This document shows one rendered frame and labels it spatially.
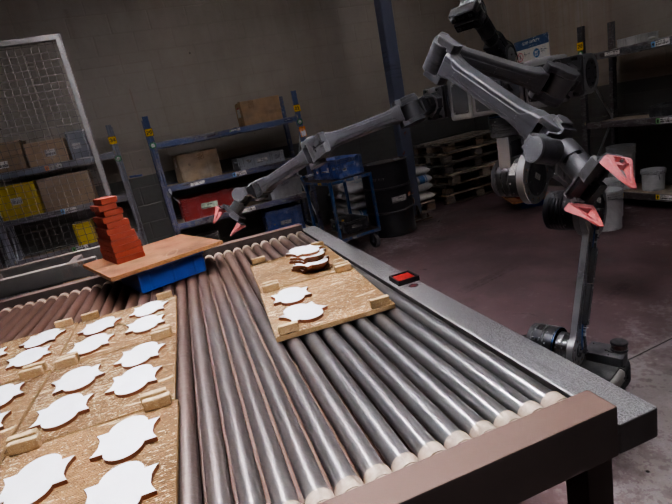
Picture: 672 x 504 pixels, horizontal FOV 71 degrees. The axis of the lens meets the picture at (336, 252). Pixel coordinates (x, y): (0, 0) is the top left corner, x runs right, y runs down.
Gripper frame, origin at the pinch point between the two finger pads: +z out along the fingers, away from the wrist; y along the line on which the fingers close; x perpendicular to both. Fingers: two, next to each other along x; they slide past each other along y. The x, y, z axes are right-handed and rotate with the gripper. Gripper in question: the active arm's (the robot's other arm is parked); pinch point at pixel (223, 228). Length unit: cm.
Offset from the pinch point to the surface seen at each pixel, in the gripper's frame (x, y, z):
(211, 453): -111, 67, 11
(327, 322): -65, 66, -11
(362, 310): -60, 72, -19
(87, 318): -39, -8, 49
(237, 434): -106, 68, 8
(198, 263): 5.5, -2.4, 21.0
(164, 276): -5.8, -7.3, 31.3
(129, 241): -2.4, -31.8, 30.3
